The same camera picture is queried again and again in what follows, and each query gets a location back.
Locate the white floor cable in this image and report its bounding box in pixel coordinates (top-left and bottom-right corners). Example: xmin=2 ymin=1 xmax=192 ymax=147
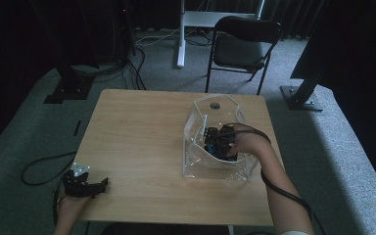
xmin=134 ymin=26 xmax=181 ymax=47

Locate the black metal stand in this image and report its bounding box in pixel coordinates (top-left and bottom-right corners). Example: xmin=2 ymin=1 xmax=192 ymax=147
xmin=279 ymin=48 xmax=328 ymax=113
xmin=43 ymin=0 xmax=95 ymax=105

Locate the person's left hand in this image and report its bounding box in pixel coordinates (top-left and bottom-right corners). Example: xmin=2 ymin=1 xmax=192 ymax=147
xmin=55 ymin=193 xmax=92 ymax=227

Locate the person's white sleeve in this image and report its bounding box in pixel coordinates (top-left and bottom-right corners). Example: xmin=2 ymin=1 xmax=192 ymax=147
xmin=279 ymin=229 xmax=310 ymax=235

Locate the small black floor strip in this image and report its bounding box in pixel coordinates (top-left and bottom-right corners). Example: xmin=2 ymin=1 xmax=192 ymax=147
xmin=72 ymin=119 xmax=82 ymax=137

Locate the person's right hand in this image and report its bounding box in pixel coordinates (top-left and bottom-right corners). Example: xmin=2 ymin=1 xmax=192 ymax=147
xmin=227 ymin=128 xmax=272 ymax=162

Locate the clear plastic bag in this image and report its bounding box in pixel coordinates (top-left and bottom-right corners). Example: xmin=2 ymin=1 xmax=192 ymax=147
xmin=181 ymin=93 xmax=260 ymax=182

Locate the black folding chair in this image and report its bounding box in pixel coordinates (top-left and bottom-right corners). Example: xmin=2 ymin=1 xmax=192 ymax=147
xmin=205 ymin=15 xmax=283 ymax=96

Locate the white desk frame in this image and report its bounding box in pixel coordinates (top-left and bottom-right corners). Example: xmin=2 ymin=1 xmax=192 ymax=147
xmin=175 ymin=0 xmax=265 ymax=69

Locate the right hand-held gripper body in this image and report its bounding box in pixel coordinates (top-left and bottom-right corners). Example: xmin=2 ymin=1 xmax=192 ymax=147
xmin=204 ymin=124 xmax=240 ymax=163

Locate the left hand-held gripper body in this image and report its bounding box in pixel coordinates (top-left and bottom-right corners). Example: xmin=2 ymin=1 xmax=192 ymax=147
xmin=61 ymin=162 xmax=96 ymax=200

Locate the bundle of black floor cables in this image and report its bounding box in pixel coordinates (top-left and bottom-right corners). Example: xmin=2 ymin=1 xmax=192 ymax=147
xmin=71 ymin=45 xmax=147 ymax=91

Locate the black cloth panel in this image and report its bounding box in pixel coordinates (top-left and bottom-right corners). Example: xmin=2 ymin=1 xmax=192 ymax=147
xmin=289 ymin=0 xmax=376 ymax=205

